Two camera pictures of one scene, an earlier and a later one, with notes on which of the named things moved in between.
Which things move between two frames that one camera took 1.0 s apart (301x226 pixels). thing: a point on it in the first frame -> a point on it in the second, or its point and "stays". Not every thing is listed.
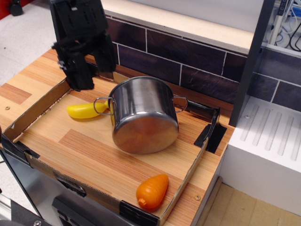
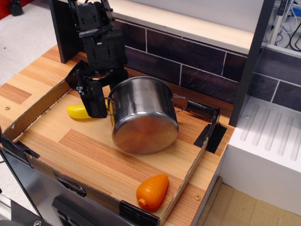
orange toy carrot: [151, 191] stays
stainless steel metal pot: [144, 114] stays
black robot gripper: [80, 26] -> [105, 51]
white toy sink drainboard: [263, 157] stays
